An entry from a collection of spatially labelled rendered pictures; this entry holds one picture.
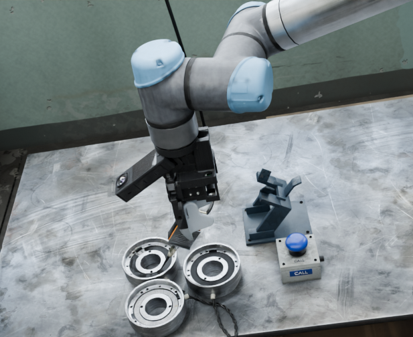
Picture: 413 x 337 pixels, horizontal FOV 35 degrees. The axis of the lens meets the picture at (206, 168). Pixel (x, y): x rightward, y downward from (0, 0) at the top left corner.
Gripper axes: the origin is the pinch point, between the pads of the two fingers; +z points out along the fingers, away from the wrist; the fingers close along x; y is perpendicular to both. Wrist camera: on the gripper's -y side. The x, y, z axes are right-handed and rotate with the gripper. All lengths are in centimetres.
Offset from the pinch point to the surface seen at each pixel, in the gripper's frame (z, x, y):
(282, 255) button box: 8.7, -1.6, 16.0
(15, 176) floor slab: 93, 141, -91
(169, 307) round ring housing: 10.3, -8.3, -5.0
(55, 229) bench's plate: 13.1, 18.5, -30.0
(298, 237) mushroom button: 5.8, -0.6, 19.1
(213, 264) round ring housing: 11.4, 1.1, 3.2
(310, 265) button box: 9.3, -4.3, 20.5
